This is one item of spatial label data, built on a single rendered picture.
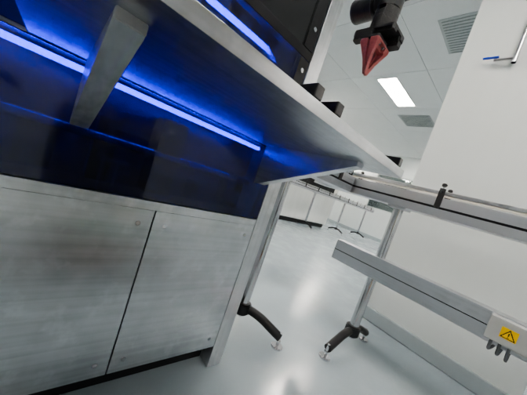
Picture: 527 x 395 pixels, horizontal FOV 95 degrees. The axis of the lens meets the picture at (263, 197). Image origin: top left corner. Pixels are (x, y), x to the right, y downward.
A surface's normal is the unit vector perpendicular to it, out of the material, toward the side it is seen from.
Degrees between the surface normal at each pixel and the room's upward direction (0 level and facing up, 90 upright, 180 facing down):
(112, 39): 160
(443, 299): 90
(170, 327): 90
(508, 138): 90
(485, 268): 90
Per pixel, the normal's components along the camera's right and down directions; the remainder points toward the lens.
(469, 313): -0.72, -0.19
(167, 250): 0.62, 0.27
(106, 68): -0.09, 0.98
